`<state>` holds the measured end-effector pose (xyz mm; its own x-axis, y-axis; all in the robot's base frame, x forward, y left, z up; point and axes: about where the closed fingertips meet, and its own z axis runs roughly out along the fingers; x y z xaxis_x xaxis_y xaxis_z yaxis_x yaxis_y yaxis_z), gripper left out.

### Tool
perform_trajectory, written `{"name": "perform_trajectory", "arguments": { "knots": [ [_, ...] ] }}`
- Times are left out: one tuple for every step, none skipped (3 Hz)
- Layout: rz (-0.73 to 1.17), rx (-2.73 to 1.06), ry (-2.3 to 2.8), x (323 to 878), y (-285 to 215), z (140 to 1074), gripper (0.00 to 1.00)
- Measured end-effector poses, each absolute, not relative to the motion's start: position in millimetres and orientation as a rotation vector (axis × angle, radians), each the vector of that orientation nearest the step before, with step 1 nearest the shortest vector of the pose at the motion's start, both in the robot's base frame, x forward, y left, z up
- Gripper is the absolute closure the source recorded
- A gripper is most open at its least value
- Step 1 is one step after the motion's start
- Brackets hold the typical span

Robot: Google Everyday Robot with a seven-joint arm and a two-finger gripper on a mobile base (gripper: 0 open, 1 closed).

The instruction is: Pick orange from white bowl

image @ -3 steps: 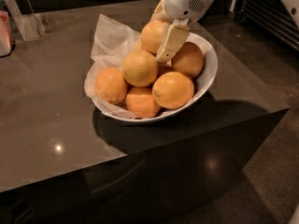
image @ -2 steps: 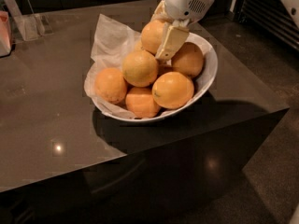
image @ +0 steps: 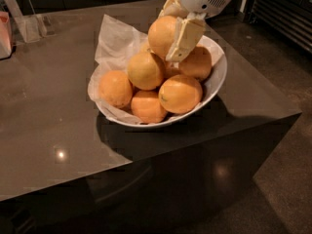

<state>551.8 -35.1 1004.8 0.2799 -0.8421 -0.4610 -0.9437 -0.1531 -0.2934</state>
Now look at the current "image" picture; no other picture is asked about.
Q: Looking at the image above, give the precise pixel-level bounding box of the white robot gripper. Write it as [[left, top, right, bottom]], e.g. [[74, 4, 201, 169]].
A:
[[158, 0, 232, 62]]

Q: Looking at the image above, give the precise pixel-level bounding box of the orange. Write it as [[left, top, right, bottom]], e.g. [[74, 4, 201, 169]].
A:
[[148, 16, 176, 59], [127, 52, 165, 91], [158, 74, 203, 114], [98, 70, 133, 108], [131, 91, 168, 124], [178, 45, 213, 81]]

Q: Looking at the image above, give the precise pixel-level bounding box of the white ceramic bowl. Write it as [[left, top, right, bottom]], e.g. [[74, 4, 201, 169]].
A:
[[95, 34, 228, 129]]

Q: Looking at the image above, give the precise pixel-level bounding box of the white paper liner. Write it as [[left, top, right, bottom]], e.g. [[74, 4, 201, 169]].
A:
[[87, 14, 225, 126]]

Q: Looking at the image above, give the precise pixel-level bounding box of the black slatted appliance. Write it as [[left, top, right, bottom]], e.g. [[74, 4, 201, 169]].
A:
[[246, 0, 312, 54]]

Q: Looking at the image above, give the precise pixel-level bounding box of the pink white box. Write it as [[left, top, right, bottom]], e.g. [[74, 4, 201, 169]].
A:
[[0, 12, 13, 59]]

